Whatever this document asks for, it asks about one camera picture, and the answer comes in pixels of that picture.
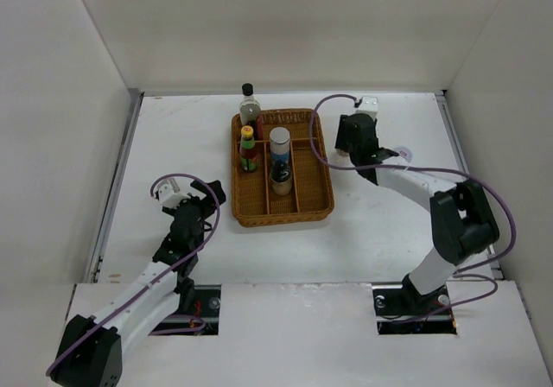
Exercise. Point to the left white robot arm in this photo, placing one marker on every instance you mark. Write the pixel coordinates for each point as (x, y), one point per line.
(159, 302)

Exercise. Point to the yellow cap red sauce bottle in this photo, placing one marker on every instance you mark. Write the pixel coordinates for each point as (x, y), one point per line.
(247, 149)

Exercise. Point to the orange wicker divided basket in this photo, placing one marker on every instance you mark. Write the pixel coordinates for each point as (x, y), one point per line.
(311, 197)

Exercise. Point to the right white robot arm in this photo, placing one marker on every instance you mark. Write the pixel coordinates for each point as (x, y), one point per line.
(462, 221)

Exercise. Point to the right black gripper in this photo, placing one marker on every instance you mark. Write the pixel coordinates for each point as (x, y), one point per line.
(341, 142)

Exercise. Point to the black grinder pepper bottle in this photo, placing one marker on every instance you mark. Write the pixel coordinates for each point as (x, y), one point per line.
(281, 178)

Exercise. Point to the dark soy sauce bottle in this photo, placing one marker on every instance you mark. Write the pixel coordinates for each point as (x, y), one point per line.
(250, 111)

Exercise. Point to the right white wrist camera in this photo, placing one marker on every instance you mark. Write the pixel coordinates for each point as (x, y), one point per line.
(367, 105)

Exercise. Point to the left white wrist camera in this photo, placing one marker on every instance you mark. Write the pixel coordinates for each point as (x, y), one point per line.
(168, 193)

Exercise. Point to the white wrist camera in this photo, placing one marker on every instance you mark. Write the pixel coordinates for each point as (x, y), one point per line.
(367, 105)
(168, 193)

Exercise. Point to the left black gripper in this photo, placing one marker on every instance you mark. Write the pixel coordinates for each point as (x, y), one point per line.
(208, 209)

